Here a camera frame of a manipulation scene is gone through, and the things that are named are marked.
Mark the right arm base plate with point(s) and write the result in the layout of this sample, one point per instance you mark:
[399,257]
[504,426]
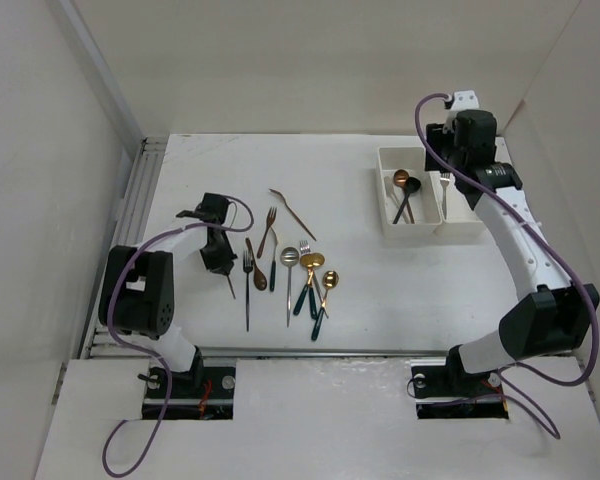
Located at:
[440,397]

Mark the gold spoon green handle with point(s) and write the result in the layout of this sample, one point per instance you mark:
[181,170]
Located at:
[310,263]
[330,281]

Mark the brown wooden fork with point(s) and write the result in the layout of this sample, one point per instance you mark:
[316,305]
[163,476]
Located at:
[270,219]

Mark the silver ridged spoon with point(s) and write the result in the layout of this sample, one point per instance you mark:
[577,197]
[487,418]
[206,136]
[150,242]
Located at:
[289,258]

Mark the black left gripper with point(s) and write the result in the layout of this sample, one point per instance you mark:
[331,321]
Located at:
[222,264]

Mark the white left container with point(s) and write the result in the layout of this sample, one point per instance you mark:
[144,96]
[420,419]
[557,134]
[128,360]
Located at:
[414,216]

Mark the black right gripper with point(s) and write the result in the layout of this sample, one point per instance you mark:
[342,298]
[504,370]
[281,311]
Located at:
[437,136]

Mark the small copper ridged spoon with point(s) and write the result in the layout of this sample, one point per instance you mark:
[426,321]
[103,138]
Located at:
[231,287]

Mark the copper round spoon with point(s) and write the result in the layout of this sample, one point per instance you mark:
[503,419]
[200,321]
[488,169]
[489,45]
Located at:
[401,179]

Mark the white container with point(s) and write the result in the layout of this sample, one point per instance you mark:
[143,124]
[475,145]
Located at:
[462,222]
[414,216]

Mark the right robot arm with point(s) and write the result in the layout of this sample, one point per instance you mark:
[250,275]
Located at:
[555,311]

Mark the aluminium frame rail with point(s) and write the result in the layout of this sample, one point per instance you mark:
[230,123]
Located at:
[129,217]

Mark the brown wooden spoon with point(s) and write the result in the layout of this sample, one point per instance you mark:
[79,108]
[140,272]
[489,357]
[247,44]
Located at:
[259,279]

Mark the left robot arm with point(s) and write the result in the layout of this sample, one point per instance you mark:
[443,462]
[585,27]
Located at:
[138,292]

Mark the thin copper bent fork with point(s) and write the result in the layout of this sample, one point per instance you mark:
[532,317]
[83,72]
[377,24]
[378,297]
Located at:
[292,212]

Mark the black round spoon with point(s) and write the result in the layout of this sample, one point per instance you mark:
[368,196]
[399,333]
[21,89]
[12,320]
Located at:
[415,185]

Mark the white right container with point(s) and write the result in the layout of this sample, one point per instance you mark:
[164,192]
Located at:
[462,222]

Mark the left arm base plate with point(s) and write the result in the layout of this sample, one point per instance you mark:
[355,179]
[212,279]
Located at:
[210,399]

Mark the black fork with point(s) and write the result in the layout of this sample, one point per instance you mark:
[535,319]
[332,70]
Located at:
[247,269]

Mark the silver fork green handle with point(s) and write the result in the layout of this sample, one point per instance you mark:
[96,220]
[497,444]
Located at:
[306,250]

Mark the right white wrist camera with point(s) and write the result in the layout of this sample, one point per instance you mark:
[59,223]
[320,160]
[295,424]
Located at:
[461,100]

